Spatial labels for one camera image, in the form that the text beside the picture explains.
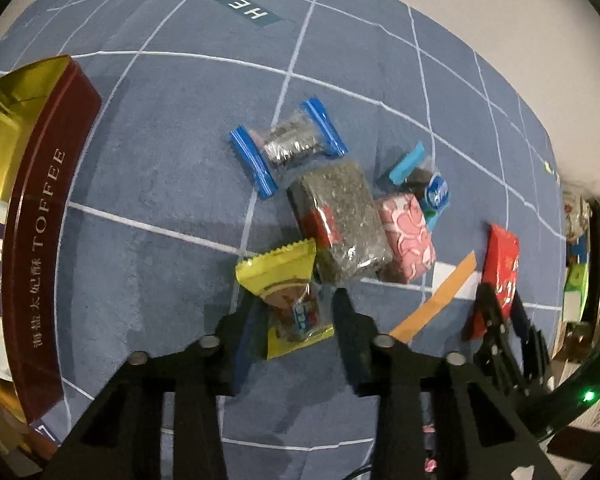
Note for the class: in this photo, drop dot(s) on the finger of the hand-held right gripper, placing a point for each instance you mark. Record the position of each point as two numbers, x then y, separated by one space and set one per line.
532 355
492 330

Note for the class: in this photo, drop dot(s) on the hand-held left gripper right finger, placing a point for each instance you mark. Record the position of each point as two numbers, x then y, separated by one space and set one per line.
355 365

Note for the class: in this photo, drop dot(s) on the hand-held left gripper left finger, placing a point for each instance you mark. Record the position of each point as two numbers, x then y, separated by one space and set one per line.
242 360

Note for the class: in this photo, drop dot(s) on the red snack packet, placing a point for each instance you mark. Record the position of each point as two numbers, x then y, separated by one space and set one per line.
502 265

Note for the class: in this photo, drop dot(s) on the small yellow snack packet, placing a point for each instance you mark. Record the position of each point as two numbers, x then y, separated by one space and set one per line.
280 270

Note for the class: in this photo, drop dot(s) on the pink patterned packet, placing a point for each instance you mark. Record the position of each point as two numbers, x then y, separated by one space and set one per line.
405 235

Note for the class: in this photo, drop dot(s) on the blue and white candy packet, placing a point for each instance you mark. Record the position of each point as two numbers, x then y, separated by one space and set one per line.
437 192

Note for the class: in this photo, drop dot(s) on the clear packet of green block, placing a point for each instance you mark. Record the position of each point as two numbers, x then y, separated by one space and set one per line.
340 210

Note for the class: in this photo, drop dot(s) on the clear packet with blue ends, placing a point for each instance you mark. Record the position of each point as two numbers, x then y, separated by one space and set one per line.
290 140

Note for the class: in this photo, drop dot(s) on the dark red tin box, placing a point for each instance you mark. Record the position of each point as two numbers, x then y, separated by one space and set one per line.
35 260

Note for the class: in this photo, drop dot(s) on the green box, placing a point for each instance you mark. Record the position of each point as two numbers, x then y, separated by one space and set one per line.
574 290

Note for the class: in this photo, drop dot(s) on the black metal rack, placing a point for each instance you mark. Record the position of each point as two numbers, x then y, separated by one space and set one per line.
597 260

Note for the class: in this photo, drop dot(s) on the pink band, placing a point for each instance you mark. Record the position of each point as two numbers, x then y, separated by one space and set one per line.
431 465

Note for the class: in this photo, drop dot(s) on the floral bag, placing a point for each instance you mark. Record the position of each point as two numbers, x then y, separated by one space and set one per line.
575 215

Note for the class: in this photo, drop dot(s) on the blue checked blanket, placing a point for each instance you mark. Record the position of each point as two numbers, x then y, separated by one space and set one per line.
155 185

